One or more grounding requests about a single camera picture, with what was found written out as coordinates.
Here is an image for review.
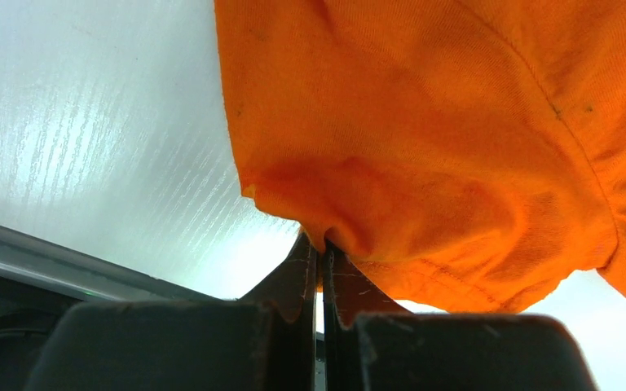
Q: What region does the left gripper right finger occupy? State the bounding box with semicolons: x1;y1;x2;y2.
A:
320;245;595;390

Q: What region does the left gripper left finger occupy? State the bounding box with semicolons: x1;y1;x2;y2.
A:
26;235;317;390

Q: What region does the orange t shirt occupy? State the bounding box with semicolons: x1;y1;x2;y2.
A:
214;1;626;313

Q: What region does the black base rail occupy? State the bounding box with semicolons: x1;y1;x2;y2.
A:
0;226;206;390

